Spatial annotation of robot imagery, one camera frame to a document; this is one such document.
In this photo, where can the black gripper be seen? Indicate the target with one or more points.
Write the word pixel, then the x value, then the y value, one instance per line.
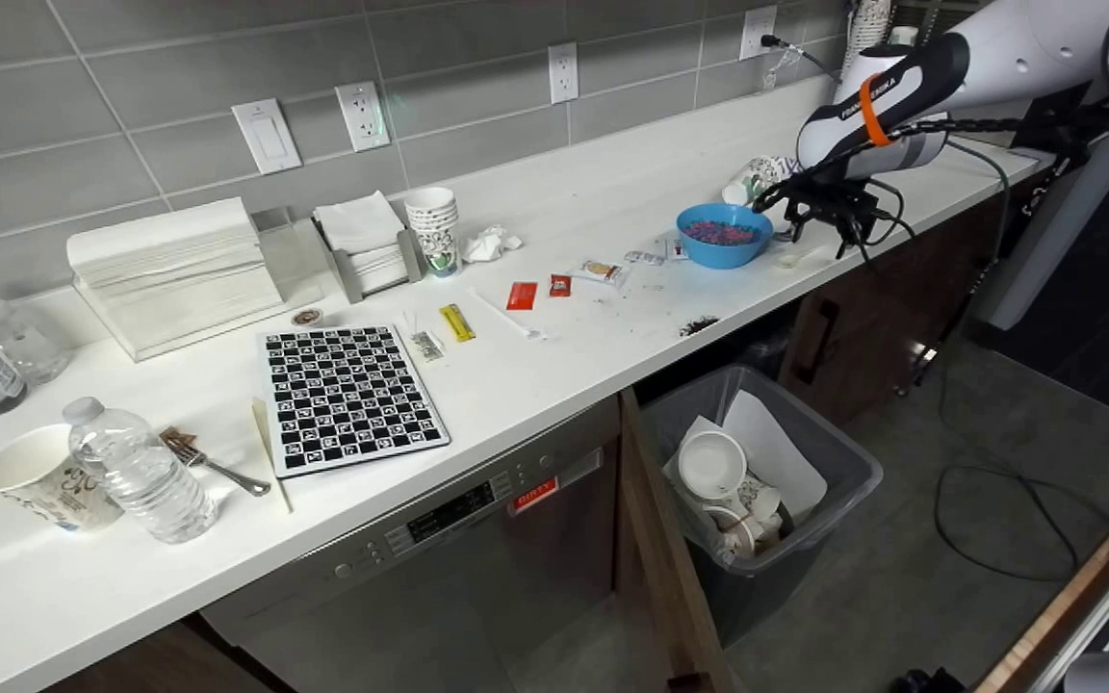
pixel 836 189

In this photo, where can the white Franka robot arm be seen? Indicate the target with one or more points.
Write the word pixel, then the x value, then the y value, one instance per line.
pixel 1030 50

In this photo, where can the blue plastic bowl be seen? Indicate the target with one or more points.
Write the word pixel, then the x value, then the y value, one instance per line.
pixel 709 257

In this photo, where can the grey trash bin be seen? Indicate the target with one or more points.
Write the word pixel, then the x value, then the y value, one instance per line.
pixel 836 505

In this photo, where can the brown wooden cabinet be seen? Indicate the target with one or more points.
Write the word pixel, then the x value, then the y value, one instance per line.
pixel 847 347
pixel 157 659

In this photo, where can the coloured aquarium gravel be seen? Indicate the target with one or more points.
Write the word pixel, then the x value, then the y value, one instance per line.
pixel 723 233

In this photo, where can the black marker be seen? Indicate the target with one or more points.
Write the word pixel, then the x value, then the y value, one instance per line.
pixel 699 325

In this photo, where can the clear plastic wrapper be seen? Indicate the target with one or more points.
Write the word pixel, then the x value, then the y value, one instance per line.
pixel 654 253

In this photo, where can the stack of paper cups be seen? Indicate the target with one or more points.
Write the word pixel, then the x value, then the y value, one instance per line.
pixel 864 22
pixel 901 35

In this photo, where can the white discarded paper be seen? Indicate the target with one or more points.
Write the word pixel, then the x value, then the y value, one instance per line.
pixel 774 447

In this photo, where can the small white packet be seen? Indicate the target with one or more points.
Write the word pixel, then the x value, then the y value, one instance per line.
pixel 597 271

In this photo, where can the white discarded cup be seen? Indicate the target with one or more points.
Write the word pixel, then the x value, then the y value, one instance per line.
pixel 713 462

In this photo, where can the small red packet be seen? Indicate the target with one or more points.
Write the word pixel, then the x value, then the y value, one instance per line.
pixel 560 286

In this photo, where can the crumpled discarded cups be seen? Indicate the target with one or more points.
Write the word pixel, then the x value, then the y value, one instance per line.
pixel 750 526

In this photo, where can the red small block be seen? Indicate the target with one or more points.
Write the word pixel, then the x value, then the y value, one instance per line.
pixel 521 293

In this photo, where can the crumpled white tissue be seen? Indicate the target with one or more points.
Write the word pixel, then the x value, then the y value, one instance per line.
pixel 493 240

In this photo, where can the yellow packet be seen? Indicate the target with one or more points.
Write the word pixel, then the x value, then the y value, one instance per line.
pixel 457 321

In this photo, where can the grey packet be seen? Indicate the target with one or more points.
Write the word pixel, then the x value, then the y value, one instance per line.
pixel 428 343

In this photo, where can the clear plastic container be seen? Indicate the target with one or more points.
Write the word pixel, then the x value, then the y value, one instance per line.
pixel 369 244

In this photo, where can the built-in dishwasher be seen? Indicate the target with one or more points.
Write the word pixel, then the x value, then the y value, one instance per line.
pixel 452 564

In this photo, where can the small round coin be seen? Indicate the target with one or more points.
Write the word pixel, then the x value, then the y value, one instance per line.
pixel 308 315

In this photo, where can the steel dispenser box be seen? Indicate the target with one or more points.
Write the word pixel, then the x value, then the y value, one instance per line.
pixel 298 257

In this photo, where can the wooden stirrer stick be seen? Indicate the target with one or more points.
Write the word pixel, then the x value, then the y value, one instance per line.
pixel 271 447

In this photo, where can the white napkin dispenser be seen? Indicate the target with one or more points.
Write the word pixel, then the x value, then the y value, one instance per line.
pixel 174 274

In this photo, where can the metal fork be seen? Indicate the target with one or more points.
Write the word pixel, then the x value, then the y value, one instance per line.
pixel 183 443

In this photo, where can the white wall outlet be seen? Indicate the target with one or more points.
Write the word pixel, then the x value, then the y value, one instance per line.
pixel 362 116
pixel 564 70
pixel 755 30

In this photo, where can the wooden frame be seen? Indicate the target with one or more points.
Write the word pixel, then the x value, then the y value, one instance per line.
pixel 1070 602

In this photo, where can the white wall switch plate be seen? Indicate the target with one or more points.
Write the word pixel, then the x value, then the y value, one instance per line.
pixel 266 135

